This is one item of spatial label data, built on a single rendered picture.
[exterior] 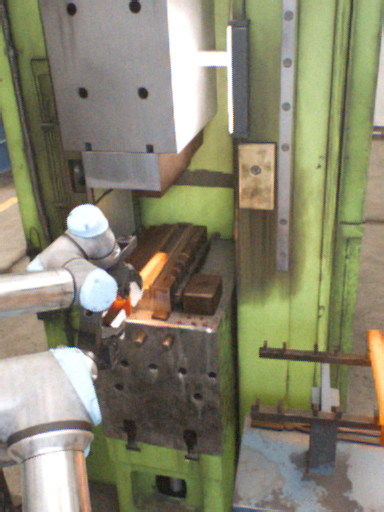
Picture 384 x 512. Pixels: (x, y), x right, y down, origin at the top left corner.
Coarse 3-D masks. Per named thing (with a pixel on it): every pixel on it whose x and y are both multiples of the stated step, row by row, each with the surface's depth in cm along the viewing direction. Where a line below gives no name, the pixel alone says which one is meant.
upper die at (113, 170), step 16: (192, 144) 163; (96, 160) 140; (112, 160) 139; (128, 160) 138; (144, 160) 137; (160, 160) 137; (176, 160) 150; (96, 176) 142; (112, 176) 141; (128, 176) 140; (144, 176) 139; (160, 176) 138
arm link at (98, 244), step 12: (72, 216) 117; (84, 216) 116; (96, 216) 116; (72, 228) 115; (84, 228) 115; (96, 228) 116; (108, 228) 120; (84, 240) 117; (96, 240) 118; (108, 240) 121; (96, 252) 121; (108, 252) 123
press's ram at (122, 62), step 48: (48, 0) 126; (96, 0) 123; (144, 0) 120; (192, 0) 136; (48, 48) 131; (96, 48) 128; (144, 48) 125; (192, 48) 139; (96, 96) 133; (144, 96) 130; (192, 96) 142; (96, 144) 138; (144, 144) 135
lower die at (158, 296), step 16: (176, 224) 188; (192, 224) 188; (144, 240) 183; (160, 240) 180; (128, 256) 173; (144, 256) 170; (176, 256) 169; (160, 272) 159; (176, 272) 160; (160, 288) 152; (144, 304) 156; (160, 304) 155
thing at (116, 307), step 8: (160, 256) 165; (152, 264) 160; (160, 264) 163; (144, 272) 156; (152, 272) 157; (144, 280) 151; (144, 288) 151; (112, 304) 139; (120, 304) 138; (128, 304) 138; (112, 312) 135; (128, 312) 139; (104, 320) 132; (112, 320) 132
